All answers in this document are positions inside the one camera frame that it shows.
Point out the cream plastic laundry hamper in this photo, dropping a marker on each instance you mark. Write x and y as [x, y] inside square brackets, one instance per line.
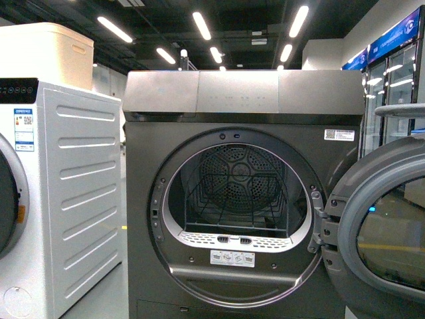
[47, 51]

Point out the grey front-load dryer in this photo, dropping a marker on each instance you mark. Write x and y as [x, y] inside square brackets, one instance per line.
[181, 125]

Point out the white washing machine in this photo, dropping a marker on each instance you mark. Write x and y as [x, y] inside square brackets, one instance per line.
[60, 195]

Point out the open grey dryer door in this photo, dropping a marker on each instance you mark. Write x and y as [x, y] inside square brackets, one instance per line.
[371, 231]

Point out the glass door display fridge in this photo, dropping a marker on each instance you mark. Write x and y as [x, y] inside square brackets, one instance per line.
[395, 75]

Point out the black wire drying rack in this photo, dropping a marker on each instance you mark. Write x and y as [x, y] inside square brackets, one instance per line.
[238, 202]

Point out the grey curved handle bar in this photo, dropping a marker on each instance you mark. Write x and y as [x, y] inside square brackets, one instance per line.
[415, 110]

